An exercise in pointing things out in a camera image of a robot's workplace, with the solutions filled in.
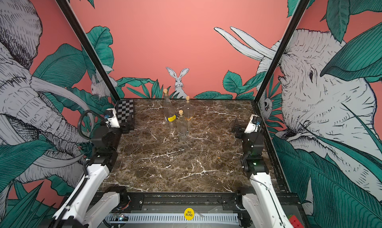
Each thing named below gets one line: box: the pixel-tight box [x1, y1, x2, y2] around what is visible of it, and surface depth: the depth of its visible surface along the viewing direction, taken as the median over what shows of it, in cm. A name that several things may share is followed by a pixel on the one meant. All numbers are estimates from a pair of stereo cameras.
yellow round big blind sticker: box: [184, 207, 195, 221], surface depth 72 cm
